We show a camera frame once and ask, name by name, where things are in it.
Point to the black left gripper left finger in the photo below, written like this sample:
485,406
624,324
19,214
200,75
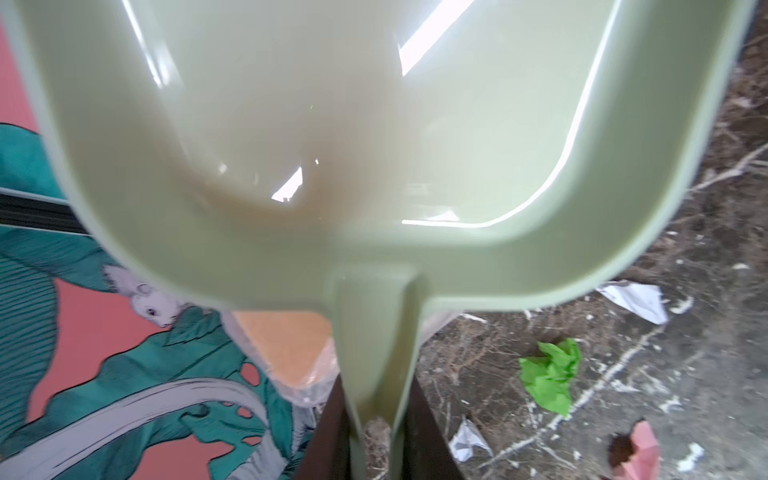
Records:
328,454

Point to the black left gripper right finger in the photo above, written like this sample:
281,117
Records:
426,453

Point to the beige bin with plastic liner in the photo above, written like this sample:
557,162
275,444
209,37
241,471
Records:
302,352

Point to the green plastic dustpan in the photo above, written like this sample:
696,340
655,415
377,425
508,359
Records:
375,162

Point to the white paper scrap left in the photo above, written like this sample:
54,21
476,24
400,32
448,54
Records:
465,440

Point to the white paper scrap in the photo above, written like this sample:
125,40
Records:
465,440
643,300

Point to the green crumpled paper left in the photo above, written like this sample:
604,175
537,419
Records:
547,378

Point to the pink paper scrap front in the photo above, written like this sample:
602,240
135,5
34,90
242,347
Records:
637,455

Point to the white paper scrap centre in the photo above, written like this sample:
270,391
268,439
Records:
643,300

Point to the black left corner frame post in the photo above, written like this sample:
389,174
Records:
30,213

